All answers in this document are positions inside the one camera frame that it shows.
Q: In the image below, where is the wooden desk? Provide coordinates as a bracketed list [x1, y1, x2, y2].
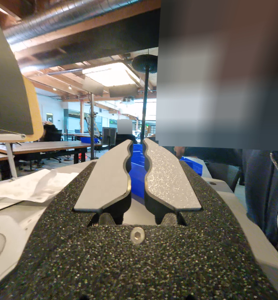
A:
[0, 141, 102, 164]

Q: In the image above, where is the black floor lamp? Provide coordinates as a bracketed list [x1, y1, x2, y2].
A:
[131, 55, 158, 144]

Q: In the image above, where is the black desk divider panel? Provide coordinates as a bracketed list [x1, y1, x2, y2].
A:
[0, 16, 34, 135]

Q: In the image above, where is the white divider base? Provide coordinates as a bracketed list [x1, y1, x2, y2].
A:
[0, 133, 27, 181]

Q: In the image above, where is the silver ventilation duct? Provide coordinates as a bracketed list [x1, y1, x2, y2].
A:
[3, 0, 161, 46]

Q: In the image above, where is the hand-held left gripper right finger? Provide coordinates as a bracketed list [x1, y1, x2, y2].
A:
[144, 138, 202, 211]

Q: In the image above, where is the blue plastic bin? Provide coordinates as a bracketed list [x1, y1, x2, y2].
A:
[128, 143, 203, 201]

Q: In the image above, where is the lego instruction booklet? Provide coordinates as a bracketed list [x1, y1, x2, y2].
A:
[0, 199, 66, 284]

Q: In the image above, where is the large white paper bag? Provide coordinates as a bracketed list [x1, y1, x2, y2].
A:
[0, 169, 79, 203]

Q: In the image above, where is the person's right forearm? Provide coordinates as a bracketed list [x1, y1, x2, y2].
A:
[184, 147, 244, 164]

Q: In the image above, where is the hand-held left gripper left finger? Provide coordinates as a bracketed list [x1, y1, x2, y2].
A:
[73, 139, 133, 214]

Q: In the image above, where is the black monitor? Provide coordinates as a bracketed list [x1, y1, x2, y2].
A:
[102, 127, 117, 150]

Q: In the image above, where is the dark grey metal pole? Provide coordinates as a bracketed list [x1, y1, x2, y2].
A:
[88, 92, 96, 161]

